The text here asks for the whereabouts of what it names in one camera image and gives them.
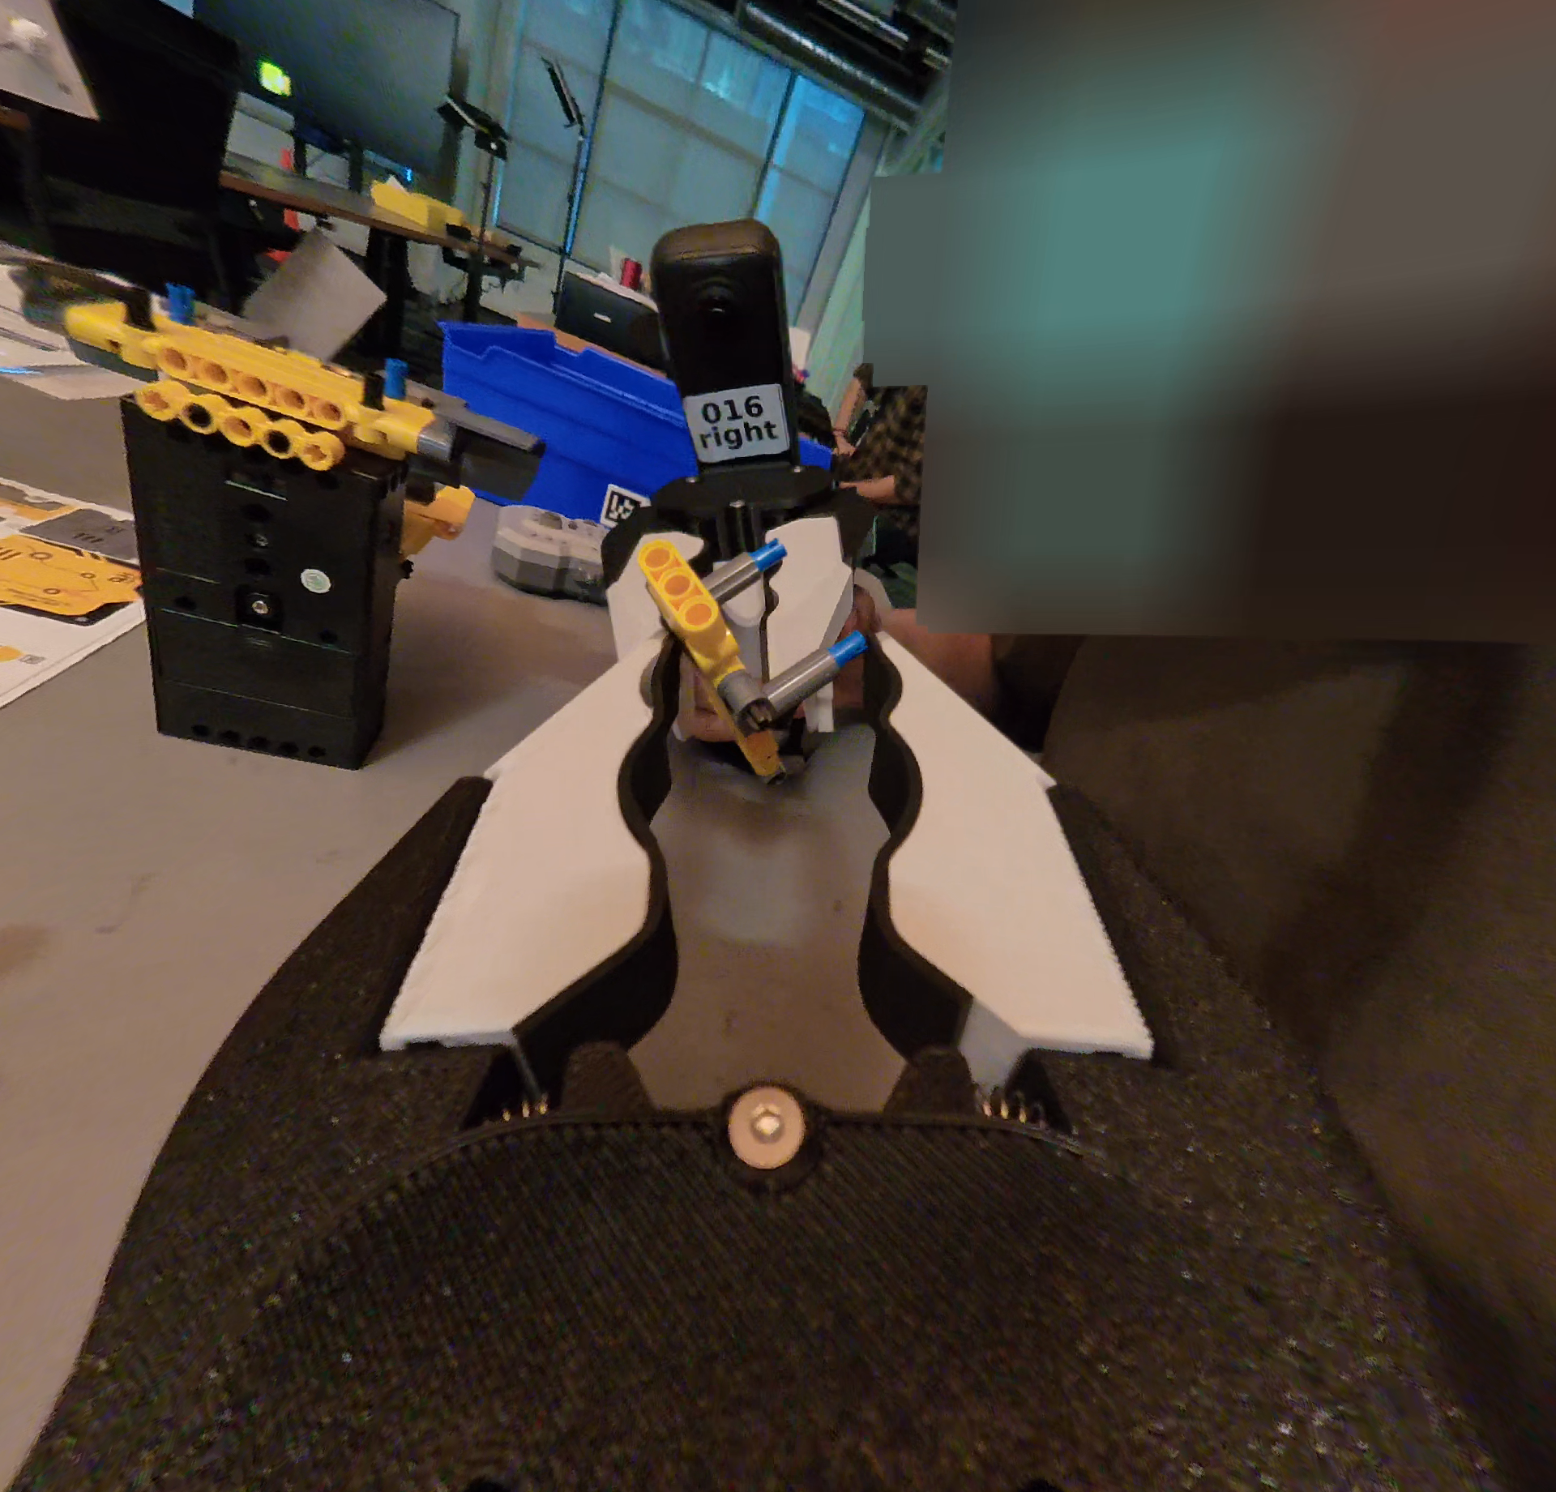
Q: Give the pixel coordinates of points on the instruction booklet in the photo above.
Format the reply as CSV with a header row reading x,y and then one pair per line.
x,y
37,20

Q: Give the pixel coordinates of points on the large black monitor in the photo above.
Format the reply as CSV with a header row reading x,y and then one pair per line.
x,y
329,45

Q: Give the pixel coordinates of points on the grey connector with blue pin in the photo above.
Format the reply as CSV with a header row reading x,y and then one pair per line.
x,y
803,674

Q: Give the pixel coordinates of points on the instruction leaflet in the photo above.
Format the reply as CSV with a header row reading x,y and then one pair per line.
x,y
62,580

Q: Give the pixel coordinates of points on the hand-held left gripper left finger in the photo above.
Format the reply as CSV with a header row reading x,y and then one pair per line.
x,y
536,896

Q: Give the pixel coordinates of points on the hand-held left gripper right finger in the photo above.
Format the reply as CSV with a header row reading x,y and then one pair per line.
x,y
1010,908

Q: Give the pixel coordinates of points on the blue plastic bin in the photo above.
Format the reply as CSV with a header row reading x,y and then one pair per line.
x,y
548,397

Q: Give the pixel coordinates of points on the black block with yellow beams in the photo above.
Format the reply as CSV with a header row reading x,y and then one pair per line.
x,y
256,592

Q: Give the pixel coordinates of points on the yellow toy frame piece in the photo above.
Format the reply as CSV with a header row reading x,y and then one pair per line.
x,y
687,597

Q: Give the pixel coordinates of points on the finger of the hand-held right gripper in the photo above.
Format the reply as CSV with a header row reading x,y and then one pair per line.
x,y
821,592
633,616

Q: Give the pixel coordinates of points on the black board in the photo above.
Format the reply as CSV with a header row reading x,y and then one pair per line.
x,y
147,118

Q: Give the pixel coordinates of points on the black equipment case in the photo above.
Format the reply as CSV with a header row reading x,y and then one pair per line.
x,y
602,312

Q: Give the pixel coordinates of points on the person's right hand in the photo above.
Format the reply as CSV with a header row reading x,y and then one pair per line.
x,y
866,634

